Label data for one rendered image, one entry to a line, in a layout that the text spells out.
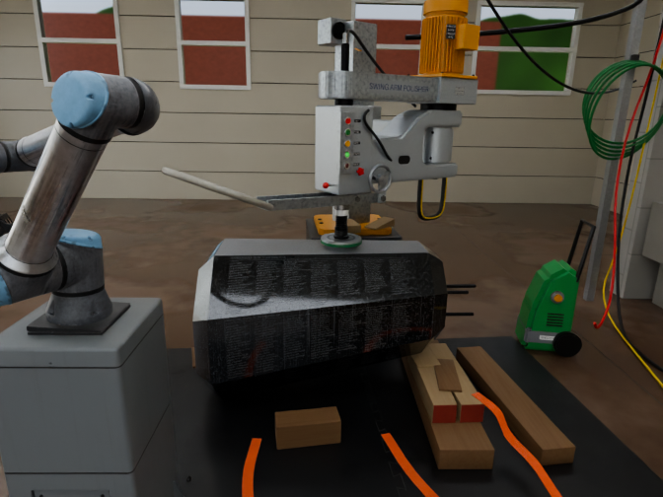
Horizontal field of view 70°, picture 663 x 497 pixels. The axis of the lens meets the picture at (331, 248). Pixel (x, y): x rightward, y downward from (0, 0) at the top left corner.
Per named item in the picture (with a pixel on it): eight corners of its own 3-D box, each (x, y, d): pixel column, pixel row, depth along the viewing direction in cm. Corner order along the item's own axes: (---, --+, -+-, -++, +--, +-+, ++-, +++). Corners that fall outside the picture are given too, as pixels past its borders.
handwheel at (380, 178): (380, 190, 246) (381, 161, 242) (393, 192, 238) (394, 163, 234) (357, 192, 238) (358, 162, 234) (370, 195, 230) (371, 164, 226)
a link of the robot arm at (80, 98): (52, 302, 141) (158, 105, 105) (-12, 321, 126) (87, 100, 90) (25, 263, 144) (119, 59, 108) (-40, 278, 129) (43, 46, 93)
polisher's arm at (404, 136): (431, 189, 293) (437, 107, 279) (460, 195, 275) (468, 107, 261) (334, 200, 252) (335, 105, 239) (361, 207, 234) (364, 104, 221)
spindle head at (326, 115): (367, 189, 265) (371, 106, 252) (394, 195, 247) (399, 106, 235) (314, 194, 245) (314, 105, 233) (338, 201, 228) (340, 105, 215)
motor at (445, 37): (438, 81, 280) (444, 7, 269) (481, 79, 256) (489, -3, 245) (404, 79, 265) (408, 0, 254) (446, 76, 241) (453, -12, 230)
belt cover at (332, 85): (442, 110, 285) (444, 81, 281) (476, 110, 266) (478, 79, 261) (308, 107, 232) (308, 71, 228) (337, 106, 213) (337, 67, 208)
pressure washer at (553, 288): (562, 334, 339) (582, 216, 315) (580, 358, 306) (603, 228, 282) (512, 330, 344) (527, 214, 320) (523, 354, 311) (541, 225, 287)
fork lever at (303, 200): (365, 197, 263) (366, 188, 262) (388, 202, 248) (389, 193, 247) (253, 205, 225) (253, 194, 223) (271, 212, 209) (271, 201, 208)
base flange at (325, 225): (313, 219, 353) (313, 213, 352) (377, 219, 358) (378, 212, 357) (319, 236, 306) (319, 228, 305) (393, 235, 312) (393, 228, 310)
